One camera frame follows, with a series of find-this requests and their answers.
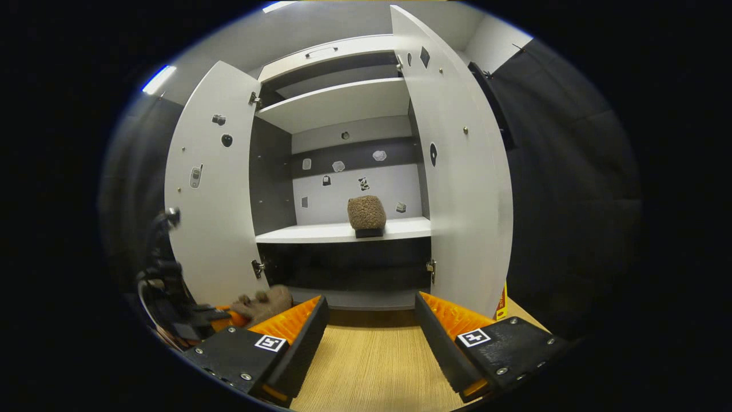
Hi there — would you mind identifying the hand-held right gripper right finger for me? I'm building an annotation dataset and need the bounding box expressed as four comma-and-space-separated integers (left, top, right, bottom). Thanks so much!
414, 292, 570, 404

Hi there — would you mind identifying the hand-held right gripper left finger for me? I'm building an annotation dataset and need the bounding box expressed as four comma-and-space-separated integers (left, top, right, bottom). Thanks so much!
183, 295, 330, 408

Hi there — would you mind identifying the brown fluffy shoe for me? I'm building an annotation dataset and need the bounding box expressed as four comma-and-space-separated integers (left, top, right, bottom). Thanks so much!
232, 285, 293, 327
347, 196, 387, 239

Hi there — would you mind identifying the white shoe cabinet door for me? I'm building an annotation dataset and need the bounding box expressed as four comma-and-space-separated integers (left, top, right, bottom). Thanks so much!
390, 5, 514, 318
164, 60, 269, 307

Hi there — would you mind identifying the white shoe cabinet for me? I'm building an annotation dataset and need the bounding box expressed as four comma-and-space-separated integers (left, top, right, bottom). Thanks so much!
249, 34, 435, 312

